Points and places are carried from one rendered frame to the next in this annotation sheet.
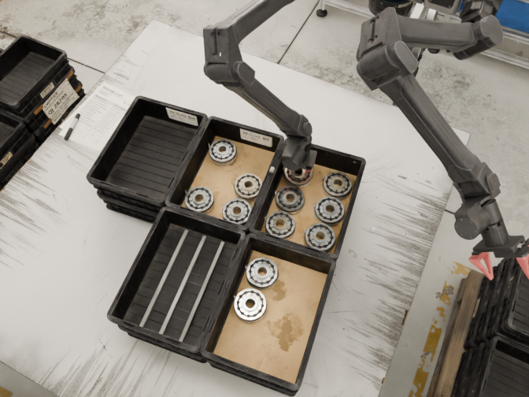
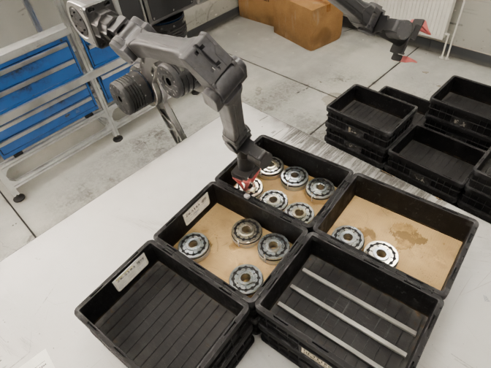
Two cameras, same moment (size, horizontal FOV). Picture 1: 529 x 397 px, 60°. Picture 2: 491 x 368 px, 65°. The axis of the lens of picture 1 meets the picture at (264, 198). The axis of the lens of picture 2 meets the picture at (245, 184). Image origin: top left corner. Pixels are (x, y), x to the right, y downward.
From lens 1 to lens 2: 1.00 m
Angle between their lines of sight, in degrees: 40
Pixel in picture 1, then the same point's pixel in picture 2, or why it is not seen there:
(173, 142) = (152, 298)
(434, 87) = (152, 149)
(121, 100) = not seen: outside the picture
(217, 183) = (228, 262)
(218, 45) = (211, 56)
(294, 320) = (397, 227)
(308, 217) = (294, 196)
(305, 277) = (355, 210)
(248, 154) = (205, 228)
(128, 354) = not seen: outside the picture
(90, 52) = not seen: outside the picture
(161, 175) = (192, 320)
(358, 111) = (187, 154)
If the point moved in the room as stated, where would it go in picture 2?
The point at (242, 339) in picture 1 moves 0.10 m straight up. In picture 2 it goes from (413, 273) to (421, 255)
